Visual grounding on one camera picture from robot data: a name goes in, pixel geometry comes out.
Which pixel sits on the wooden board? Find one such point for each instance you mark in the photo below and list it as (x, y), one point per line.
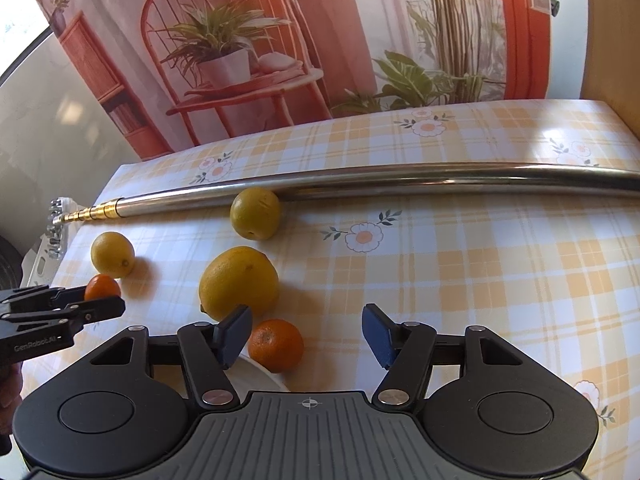
(611, 72)

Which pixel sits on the white ceramic plate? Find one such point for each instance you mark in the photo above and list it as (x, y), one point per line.
(247, 375)

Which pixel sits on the telescopic metal pole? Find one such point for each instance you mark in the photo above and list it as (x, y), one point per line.
(365, 181)

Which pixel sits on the checkered floral tablecloth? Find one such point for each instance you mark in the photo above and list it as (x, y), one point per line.
(534, 298)

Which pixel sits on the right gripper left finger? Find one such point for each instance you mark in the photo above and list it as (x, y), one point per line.
(207, 350)

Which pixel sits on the yellow-green lemon by pole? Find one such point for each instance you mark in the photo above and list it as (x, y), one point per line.
(255, 214)

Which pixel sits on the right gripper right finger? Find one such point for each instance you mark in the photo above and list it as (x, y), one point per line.
(404, 351)

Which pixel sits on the person's left hand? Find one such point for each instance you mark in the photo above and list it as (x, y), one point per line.
(11, 385)

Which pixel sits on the mandarin orange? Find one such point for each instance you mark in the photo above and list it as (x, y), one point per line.
(101, 286)
(276, 345)

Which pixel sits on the printed chair backdrop cloth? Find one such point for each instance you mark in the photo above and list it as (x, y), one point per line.
(172, 74)

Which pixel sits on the large yellow lemon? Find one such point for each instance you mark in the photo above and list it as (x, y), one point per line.
(240, 276)

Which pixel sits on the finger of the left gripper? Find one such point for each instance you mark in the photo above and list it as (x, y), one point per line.
(41, 297)
(74, 314)

